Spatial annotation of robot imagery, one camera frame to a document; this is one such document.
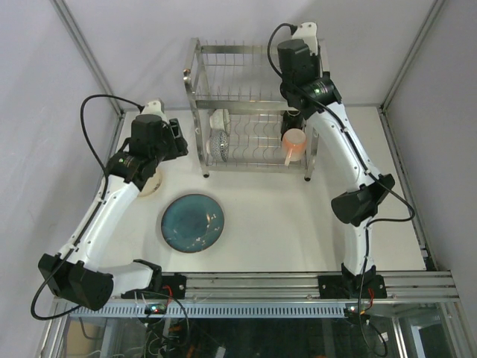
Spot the dark blue patterned bowl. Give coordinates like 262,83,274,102
206,130,229,162

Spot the cream plate with floral print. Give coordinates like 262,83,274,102
138,169,163,198

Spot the teal patterned white bowl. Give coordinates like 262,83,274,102
209,109,232,135

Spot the stainless steel dish rack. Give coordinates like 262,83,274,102
183,38,318,180

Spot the black mug cream inside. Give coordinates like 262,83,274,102
280,110,303,139

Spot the pink ceramic mug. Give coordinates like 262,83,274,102
282,128,307,166

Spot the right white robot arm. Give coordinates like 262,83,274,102
277,39,395,297

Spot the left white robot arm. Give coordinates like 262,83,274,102
38,113,188,311

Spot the blue glazed ceramic plate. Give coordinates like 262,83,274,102
159,194,225,254

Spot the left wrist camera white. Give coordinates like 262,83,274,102
141,99,164,116

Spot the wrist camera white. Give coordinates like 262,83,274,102
141,99,164,116
291,22,318,52

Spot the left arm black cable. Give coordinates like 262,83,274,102
80,95,145,169

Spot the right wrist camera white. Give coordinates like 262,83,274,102
291,22,318,52

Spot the aluminium frame post left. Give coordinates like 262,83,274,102
50,0,113,95

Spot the aluminium frame post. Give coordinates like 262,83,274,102
379,0,447,113
50,0,113,95

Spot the perforated cable tray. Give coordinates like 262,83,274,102
72,302,347,318

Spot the aluminium front rail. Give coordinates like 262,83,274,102
54,271,461,304

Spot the aluminium frame post right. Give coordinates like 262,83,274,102
379,0,447,113

